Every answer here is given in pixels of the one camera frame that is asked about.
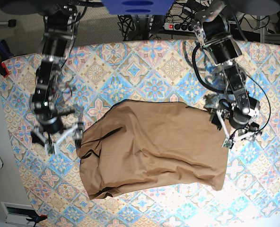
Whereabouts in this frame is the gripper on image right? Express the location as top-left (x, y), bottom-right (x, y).
top-left (208, 100), bottom-right (263, 149)

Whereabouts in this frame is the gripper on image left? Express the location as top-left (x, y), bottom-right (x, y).
top-left (31, 116), bottom-right (84, 155)

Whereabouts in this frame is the brown t-shirt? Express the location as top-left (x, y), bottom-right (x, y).
top-left (77, 100), bottom-right (228, 200)

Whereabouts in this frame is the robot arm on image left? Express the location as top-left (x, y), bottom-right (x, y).
top-left (29, 0), bottom-right (83, 155)

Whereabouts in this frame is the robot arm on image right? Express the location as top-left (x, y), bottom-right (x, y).
top-left (30, 0), bottom-right (263, 153)

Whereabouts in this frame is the patterned tablecloth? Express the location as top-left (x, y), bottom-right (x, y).
top-left (0, 40), bottom-right (280, 227)

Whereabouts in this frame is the black orange clamp bottom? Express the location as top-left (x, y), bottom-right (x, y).
top-left (26, 211), bottom-right (48, 226)

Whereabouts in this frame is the white box with dark window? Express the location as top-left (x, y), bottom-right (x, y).
top-left (1, 202), bottom-right (37, 227)

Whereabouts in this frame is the red and black clamp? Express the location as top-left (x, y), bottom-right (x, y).
top-left (0, 59), bottom-right (9, 78)

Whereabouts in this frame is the white power strip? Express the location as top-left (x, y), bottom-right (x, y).
top-left (163, 22), bottom-right (193, 32)

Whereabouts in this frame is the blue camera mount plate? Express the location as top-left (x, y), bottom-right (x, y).
top-left (102, 0), bottom-right (174, 15)

